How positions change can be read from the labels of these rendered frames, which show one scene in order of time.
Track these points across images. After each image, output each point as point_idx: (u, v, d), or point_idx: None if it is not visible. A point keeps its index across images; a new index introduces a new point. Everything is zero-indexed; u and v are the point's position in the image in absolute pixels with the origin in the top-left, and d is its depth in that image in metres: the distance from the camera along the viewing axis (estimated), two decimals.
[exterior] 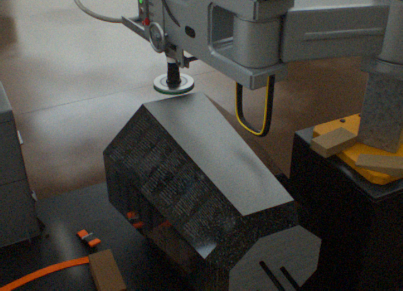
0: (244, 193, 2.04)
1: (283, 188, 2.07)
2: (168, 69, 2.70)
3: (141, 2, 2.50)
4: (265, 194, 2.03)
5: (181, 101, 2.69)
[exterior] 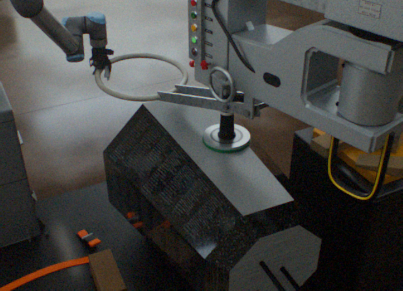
0: (244, 193, 2.04)
1: (283, 188, 2.07)
2: (222, 123, 2.30)
3: (194, 42, 2.07)
4: (265, 194, 2.03)
5: None
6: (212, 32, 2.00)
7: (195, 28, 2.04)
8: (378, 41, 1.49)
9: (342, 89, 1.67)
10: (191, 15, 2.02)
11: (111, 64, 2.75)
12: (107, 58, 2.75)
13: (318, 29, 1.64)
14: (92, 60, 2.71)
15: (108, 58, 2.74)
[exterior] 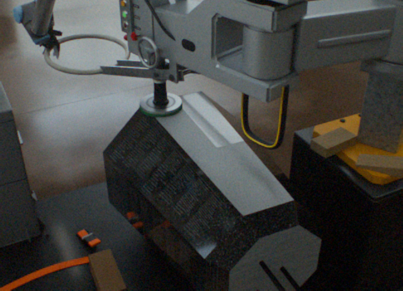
0: (244, 193, 2.04)
1: (283, 188, 2.07)
2: (155, 91, 2.57)
3: (124, 16, 2.33)
4: (265, 194, 2.03)
5: None
6: (138, 6, 2.27)
7: (124, 4, 2.30)
8: (264, 4, 1.78)
9: None
10: None
11: (59, 44, 3.00)
12: (55, 38, 2.99)
13: None
14: None
15: (56, 38, 2.99)
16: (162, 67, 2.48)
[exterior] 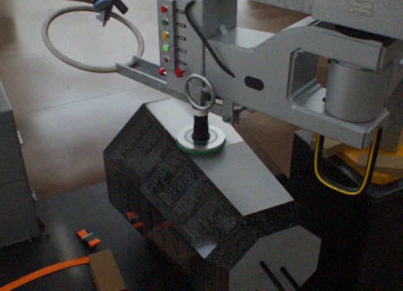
0: (244, 193, 2.04)
1: (283, 188, 2.07)
2: (196, 124, 2.23)
3: (166, 50, 2.00)
4: (265, 194, 2.03)
5: (181, 101, 2.69)
6: (185, 38, 1.94)
7: (167, 36, 1.97)
8: (368, 39, 1.51)
9: (328, 85, 1.69)
10: (162, 22, 1.95)
11: (106, 14, 2.58)
12: (110, 7, 2.58)
13: (303, 29, 1.63)
14: None
15: (109, 7, 2.58)
16: None
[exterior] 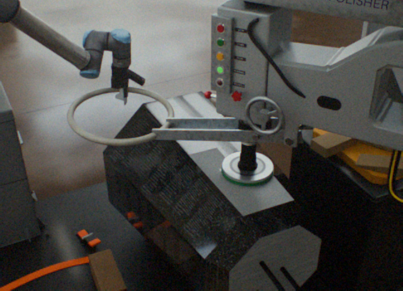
0: (244, 193, 2.04)
1: (283, 188, 2.07)
2: (245, 154, 2.09)
3: (221, 72, 1.83)
4: (265, 194, 2.03)
5: (181, 101, 2.69)
6: (245, 58, 1.78)
7: (223, 57, 1.80)
8: None
9: None
10: (217, 42, 1.78)
11: (125, 90, 2.52)
12: (127, 83, 2.52)
13: (394, 45, 1.53)
14: None
15: (127, 83, 2.52)
16: (257, 126, 2.01)
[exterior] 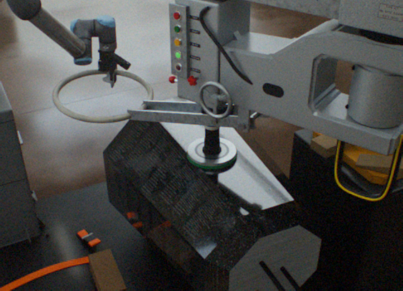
0: (244, 193, 2.04)
1: (283, 188, 2.07)
2: (208, 138, 2.19)
3: (179, 57, 1.94)
4: (265, 194, 2.03)
5: (181, 101, 2.69)
6: (199, 45, 1.89)
7: (179, 43, 1.91)
8: (397, 44, 1.48)
9: (352, 92, 1.65)
10: (174, 29, 1.89)
11: (111, 73, 2.67)
12: (113, 67, 2.67)
13: (327, 35, 1.59)
14: None
15: (113, 67, 2.66)
16: (218, 111, 2.11)
